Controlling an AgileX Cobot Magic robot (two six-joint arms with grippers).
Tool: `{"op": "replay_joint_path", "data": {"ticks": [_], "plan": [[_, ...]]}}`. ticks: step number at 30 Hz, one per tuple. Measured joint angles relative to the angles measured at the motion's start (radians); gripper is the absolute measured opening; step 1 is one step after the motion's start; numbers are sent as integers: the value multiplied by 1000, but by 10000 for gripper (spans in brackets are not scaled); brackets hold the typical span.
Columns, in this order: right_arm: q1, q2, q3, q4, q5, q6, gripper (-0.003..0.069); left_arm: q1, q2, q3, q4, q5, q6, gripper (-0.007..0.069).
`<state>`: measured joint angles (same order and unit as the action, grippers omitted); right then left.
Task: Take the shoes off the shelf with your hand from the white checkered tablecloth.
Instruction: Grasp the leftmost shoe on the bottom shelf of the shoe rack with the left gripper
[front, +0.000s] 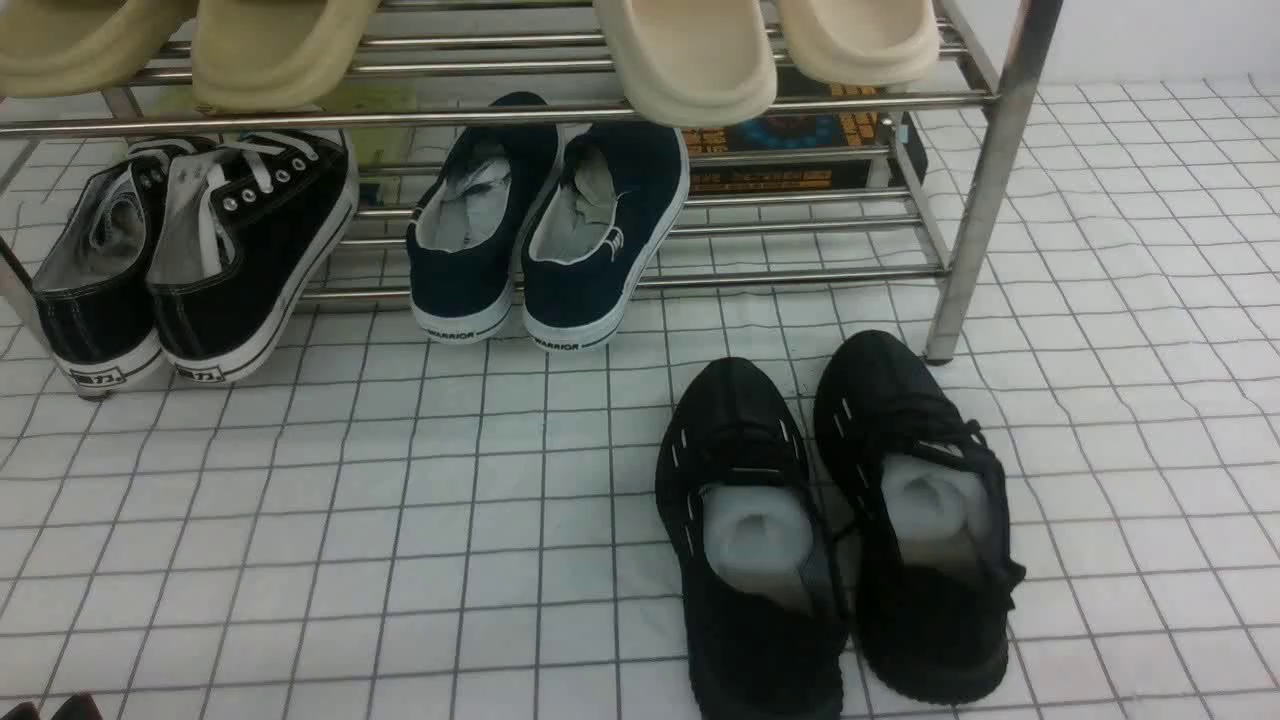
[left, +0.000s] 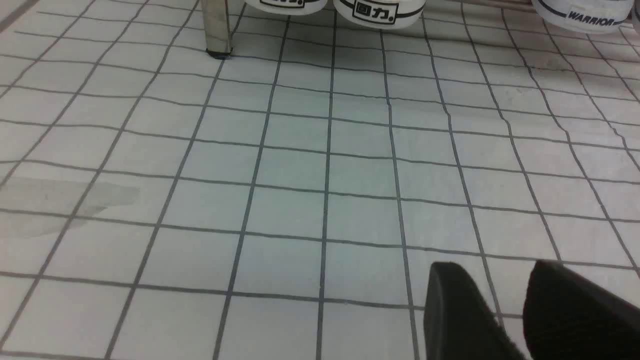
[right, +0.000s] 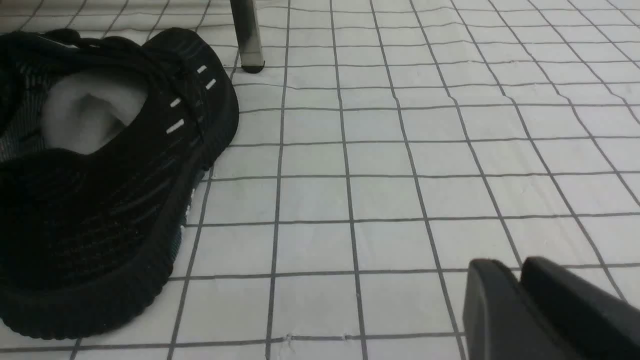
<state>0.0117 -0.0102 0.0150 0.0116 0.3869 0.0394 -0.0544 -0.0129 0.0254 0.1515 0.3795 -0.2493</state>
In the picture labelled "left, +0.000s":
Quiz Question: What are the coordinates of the black canvas sneaker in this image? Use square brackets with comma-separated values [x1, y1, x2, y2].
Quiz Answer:
[244, 0, 328, 16]
[333, 0, 426, 30]

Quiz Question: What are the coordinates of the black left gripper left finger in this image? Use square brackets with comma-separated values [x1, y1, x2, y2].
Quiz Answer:
[423, 261, 526, 360]

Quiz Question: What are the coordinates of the steel shoe rack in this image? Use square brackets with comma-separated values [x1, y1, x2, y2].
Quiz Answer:
[200, 0, 640, 59]

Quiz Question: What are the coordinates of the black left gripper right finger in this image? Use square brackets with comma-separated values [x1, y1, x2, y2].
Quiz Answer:
[522, 260, 640, 360]

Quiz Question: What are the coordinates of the white checked floor cloth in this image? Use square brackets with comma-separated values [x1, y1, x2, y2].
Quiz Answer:
[1, 0, 639, 360]

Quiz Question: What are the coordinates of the navy slip-on shoe left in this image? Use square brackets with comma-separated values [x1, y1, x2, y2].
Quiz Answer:
[531, 0, 635, 35]

